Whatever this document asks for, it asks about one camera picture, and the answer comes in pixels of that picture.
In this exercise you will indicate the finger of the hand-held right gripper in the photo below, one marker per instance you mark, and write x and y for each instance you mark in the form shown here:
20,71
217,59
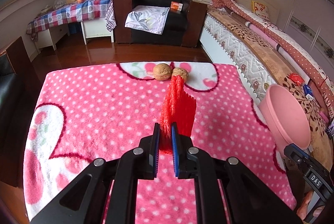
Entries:
297,154

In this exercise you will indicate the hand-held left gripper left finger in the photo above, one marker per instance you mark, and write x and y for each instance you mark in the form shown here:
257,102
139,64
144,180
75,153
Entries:
156,153

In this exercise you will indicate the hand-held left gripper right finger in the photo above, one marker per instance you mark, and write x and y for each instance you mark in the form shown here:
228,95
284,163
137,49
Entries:
174,153

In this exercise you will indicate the pink plastic bin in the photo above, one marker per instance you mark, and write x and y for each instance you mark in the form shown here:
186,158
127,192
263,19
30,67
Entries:
281,114

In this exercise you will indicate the red foam net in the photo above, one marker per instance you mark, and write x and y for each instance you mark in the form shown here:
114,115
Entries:
180,109

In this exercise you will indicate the person's right hand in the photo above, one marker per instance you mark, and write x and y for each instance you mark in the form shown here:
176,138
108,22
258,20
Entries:
305,207

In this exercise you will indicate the blue tissue pack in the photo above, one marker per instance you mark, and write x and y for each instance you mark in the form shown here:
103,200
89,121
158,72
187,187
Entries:
308,91

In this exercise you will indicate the red snack packet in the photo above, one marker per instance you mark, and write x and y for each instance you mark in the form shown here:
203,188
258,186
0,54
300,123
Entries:
296,77

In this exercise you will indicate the pink polka-dot blanket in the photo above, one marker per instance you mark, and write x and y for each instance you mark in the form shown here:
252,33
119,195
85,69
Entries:
91,109

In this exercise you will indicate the walnut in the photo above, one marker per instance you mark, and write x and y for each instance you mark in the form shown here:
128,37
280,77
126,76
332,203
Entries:
180,73
161,72

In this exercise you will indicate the pink dotted quilt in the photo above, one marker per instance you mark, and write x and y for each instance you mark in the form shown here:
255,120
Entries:
300,54

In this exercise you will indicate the bed with patterned bedding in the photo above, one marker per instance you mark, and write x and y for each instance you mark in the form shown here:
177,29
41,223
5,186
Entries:
268,57

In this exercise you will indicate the white quilted mattress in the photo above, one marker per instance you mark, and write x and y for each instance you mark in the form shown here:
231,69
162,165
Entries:
234,49

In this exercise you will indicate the white floral cloth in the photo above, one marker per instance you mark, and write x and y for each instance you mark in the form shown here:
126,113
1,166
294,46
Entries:
146,19

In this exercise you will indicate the white dotted hanging cloth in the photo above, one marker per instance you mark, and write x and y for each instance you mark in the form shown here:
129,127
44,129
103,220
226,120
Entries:
110,16

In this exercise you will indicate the white wardrobe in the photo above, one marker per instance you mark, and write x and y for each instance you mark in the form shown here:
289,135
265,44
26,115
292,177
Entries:
310,10

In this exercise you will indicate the orange box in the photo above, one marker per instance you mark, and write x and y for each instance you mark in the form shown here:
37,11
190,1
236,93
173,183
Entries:
176,6

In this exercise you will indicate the yellow flower pillow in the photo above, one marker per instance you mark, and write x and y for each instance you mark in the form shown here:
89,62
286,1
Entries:
260,8

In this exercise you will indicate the black leather sofa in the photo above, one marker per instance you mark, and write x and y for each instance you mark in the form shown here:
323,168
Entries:
7,88

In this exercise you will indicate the plaid covered white desk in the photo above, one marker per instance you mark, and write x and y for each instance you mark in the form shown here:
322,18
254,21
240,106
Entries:
67,14

